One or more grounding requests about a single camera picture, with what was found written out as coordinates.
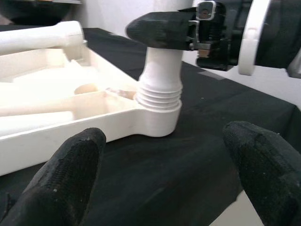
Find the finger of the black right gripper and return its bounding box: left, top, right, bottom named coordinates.
left=126, top=8, right=198, bottom=51

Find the black tablecloth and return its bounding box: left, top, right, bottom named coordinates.
left=0, top=23, right=301, bottom=226

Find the black wok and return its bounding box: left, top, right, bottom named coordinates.
left=0, top=0, right=83, bottom=26

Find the white plastic table top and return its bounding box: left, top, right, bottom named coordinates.
left=0, top=40, right=183, bottom=177

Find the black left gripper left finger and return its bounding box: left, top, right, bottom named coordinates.
left=0, top=127, right=107, bottom=226

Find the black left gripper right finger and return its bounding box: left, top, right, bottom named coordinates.
left=222, top=121, right=301, bottom=226

